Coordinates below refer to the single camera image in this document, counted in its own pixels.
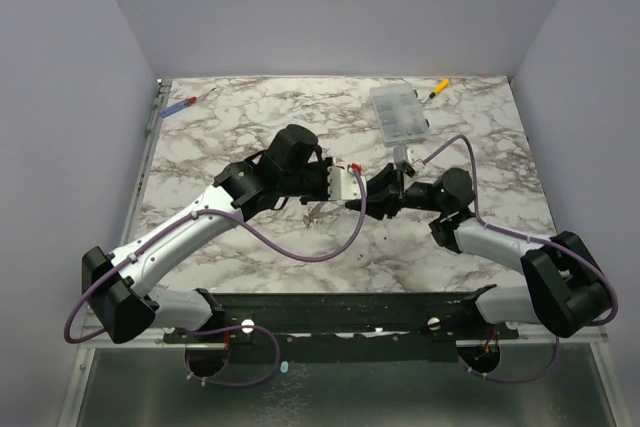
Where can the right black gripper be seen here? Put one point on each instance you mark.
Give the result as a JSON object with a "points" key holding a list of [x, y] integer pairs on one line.
{"points": [[396, 192]]}

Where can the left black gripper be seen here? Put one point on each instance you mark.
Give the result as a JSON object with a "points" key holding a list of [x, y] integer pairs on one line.
{"points": [[322, 166]]}

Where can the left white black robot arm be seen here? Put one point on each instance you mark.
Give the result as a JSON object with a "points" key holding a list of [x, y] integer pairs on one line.
{"points": [[121, 285]]}

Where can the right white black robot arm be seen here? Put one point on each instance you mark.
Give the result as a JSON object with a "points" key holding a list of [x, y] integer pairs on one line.
{"points": [[564, 289]]}

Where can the clear plastic screw box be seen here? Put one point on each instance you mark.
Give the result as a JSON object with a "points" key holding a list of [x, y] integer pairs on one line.
{"points": [[399, 114]]}

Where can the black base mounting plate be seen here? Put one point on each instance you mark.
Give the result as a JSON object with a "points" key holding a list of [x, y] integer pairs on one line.
{"points": [[342, 328]]}

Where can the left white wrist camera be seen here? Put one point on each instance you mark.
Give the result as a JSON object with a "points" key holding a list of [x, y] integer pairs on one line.
{"points": [[342, 184]]}

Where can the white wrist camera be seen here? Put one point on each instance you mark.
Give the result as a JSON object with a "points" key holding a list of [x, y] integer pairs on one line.
{"points": [[342, 184], [406, 162]]}

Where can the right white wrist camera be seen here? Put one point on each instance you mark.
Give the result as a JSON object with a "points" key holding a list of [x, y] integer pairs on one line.
{"points": [[406, 162]]}

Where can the yellow handled screwdriver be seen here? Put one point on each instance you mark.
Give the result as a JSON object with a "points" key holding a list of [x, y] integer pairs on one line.
{"points": [[437, 90]]}

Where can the blue red handled screwdriver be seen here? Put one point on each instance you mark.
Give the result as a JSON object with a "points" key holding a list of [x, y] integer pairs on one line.
{"points": [[183, 104]]}

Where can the aluminium left side rail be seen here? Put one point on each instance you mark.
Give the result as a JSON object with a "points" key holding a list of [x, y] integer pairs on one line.
{"points": [[151, 138]]}

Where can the aluminium rail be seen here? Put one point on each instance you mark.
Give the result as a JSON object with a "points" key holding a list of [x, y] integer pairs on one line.
{"points": [[123, 324], [151, 138]]}

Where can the aluminium front rail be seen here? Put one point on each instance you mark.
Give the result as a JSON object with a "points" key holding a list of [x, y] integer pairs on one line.
{"points": [[123, 324]]}

